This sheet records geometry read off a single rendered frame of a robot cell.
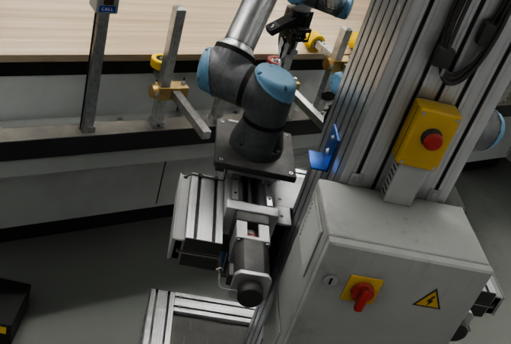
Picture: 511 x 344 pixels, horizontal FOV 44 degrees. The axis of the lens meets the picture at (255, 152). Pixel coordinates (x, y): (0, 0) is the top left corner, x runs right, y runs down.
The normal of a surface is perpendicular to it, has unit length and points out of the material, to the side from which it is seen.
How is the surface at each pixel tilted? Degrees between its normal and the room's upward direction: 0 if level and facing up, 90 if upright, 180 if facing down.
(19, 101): 90
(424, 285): 90
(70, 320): 0
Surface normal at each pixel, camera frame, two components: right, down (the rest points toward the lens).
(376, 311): 0.02, 0.55
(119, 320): 0.25, -0.81
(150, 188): 0.48, 0.59
